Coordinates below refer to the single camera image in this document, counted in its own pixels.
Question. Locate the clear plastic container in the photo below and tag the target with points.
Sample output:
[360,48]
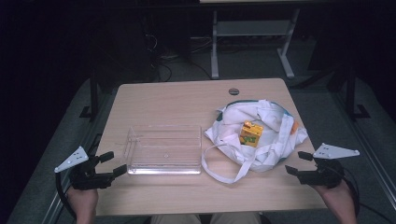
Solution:
[165,149]

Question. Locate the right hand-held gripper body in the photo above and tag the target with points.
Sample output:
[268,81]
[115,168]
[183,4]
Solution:
[323,177]

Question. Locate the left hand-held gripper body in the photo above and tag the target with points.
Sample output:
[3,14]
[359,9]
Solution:
[85,177]

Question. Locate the person's right hand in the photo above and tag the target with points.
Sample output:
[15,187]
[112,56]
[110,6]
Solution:
[337,199]

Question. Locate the grey round table grommet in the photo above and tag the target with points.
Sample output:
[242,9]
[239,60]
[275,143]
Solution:
[233,91]

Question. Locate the yellow drink carton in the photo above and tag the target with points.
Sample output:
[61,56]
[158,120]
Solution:
[251,133]

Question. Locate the white metal desk frame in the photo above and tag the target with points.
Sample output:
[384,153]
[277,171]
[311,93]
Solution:
[252,28]

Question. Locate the white cloth tote bag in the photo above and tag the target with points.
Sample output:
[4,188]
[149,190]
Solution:
[274,121]

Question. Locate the person's left hand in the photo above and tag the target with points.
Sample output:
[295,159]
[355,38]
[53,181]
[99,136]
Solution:
[83,200]

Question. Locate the black metal stand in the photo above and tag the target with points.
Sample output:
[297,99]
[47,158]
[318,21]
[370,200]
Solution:
[93,93]
[351,93]

